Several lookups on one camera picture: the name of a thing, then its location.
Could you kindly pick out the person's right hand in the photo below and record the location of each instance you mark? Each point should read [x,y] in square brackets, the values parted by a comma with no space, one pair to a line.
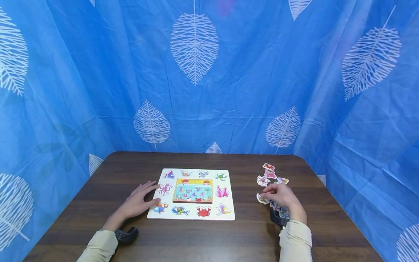
[288,202]

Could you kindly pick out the person's left hand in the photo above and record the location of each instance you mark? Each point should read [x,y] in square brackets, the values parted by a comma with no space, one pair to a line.
[136,204]

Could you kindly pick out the person's left middle finger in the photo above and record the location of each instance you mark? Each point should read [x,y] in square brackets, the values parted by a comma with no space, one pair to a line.
[148,184]

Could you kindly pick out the person's left index finger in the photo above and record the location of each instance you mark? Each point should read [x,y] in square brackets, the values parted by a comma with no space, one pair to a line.
[153,189]

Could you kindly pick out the person's left fingers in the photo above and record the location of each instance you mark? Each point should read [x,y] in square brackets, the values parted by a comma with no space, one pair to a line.
[136,188]

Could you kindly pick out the person's left thumb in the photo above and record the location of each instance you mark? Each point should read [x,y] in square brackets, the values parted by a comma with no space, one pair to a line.
[153,202]

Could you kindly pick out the person's right fingers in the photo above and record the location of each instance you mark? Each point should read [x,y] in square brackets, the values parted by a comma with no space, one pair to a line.
[271,191]

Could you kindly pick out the white-rimmed puzzle piece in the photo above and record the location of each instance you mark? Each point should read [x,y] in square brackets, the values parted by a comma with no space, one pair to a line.
[261,199]

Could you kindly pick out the person's left forearm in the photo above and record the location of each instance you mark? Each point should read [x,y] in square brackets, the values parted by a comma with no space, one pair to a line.
[100,244]

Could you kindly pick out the person's right forearm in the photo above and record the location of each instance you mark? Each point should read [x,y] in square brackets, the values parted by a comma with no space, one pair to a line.
[295,242]

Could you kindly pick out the pile of animal puzzle pieces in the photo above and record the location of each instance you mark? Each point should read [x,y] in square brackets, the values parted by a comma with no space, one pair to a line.
[270,173]

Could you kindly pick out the black wrist band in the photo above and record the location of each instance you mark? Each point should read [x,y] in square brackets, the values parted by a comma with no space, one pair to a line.
[127,235]
[278,218]

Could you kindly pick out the white wooden animal puzzle board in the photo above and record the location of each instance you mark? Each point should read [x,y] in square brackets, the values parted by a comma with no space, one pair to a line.
[191,214]

